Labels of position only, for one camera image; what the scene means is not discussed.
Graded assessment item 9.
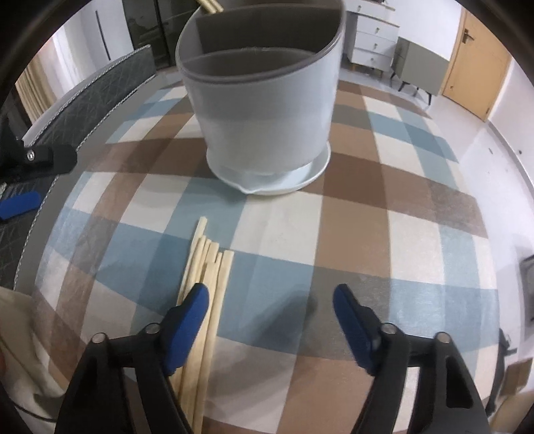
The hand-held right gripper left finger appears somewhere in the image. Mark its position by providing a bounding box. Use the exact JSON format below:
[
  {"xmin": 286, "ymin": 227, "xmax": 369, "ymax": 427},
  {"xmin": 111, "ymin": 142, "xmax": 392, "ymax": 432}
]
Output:
[{"xmin": 54, "ymin": 283, "xmax": 209, "ymax": 434}]

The black cable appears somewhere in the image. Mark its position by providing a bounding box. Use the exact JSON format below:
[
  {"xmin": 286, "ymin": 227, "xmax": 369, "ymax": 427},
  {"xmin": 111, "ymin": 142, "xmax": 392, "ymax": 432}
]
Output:
[{"xmin": 8, "ymin": 401, "xmax": 57, "ymax": 422}]

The beige curtain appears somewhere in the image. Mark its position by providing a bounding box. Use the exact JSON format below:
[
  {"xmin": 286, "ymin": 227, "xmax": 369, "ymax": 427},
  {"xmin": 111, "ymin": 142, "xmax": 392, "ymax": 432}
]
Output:
[{"xmin": 14, "ymin": 62, "xmax": 57, "ymax": 126}]

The dark quilted chair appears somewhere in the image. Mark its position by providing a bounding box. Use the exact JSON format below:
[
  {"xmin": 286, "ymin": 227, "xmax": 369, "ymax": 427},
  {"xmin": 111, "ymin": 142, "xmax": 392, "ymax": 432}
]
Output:
[{"xmin": 0, "ymin": 44, "xmax": 157, "ymax": 293}]

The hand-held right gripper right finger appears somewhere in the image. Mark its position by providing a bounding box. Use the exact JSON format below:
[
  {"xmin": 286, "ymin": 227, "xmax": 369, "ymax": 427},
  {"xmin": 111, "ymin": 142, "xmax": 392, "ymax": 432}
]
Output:
[{"xmin": 332, "ymin": 284, "xmax": 491, "ymax": 434}]

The wooden door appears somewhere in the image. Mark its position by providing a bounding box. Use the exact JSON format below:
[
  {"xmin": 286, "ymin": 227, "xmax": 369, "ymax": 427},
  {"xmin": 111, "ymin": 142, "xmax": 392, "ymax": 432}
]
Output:
[{"xmin": 441, "ymin": 8, "xmax": 513, "ymax": 123}]

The cardboard piece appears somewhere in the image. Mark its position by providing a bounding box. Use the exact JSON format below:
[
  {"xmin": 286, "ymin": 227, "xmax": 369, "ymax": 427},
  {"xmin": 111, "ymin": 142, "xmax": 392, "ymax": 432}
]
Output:
[{"xmin": 503, "ymin": 359, "xmax": 530, "ymax": 397}]

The cream cloth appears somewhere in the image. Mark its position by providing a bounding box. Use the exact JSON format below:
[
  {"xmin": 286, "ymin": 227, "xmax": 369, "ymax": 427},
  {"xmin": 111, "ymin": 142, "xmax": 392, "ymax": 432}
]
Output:
[{"xmin": 0, "ymin": 288, "xmax": 67, "ymax": 418}]

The grey cabinet with black legs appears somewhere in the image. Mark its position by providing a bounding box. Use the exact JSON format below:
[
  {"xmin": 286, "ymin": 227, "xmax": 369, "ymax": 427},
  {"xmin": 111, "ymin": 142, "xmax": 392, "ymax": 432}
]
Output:
[{"xmin": 390, "ymin": 37, "xmax": 453, "ymax": 105}]

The dark glass cabinet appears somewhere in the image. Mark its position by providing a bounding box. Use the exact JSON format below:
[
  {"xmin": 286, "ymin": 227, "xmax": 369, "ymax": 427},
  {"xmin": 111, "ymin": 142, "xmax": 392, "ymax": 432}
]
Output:
[{"xmin": 122, "ymin": 0, "xmax": 197, "ymax": 67}]

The white chest of drawers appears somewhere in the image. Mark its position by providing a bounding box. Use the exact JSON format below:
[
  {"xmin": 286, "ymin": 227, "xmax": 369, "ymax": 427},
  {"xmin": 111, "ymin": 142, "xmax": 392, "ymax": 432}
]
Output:
[{"xmin": 342, "ymin": 0, "xmax": 401, "ymax": 78}]

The pile of wooden chopsticks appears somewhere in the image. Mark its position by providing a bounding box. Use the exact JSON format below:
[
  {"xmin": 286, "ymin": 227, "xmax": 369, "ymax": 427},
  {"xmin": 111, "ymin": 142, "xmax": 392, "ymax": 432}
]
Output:
[{"xmin": 173, "ymin": 216, "xmax": 235, "ymax": 434}]

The black floor stand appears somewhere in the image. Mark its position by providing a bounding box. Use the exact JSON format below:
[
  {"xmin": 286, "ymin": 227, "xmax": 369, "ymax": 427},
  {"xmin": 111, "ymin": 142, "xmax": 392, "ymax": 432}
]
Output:
[{"xmin": 486, "ymin": 328, "xmax": 518, "ymax": 414}]

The grey white utensil holder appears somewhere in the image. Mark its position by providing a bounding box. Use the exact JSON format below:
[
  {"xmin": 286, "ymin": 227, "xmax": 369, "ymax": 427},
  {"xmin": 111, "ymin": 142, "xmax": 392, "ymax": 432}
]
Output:
[{"xmin": 175, "ymin": 0, "xmax": 347, "ymax": 196}]

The plaid tablecloth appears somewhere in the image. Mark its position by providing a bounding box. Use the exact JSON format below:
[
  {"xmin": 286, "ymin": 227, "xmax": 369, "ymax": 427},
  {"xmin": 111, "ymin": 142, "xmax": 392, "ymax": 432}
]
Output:
[{"xmin": 31, "ymin": 77, "xmax": 501, "ymax": 434}]

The white wardrobe with black handle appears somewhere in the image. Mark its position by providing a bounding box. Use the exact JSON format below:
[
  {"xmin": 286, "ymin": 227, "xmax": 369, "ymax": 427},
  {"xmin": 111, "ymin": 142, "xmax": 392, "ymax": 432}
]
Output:
[{"xmin": 62, "ymin": 0, "xmax": 134, "ymax": 80}]

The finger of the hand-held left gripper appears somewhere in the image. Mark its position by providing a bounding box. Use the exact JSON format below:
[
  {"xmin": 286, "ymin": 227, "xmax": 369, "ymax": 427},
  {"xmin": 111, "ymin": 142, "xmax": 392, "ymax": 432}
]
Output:
[
  {"xmin": 0, "ymin": 121, "xmax": 78, "ymax": 184},
  {"xmin": 0, "ymin": 193, "xmax": 42, "ymax": 222}
]

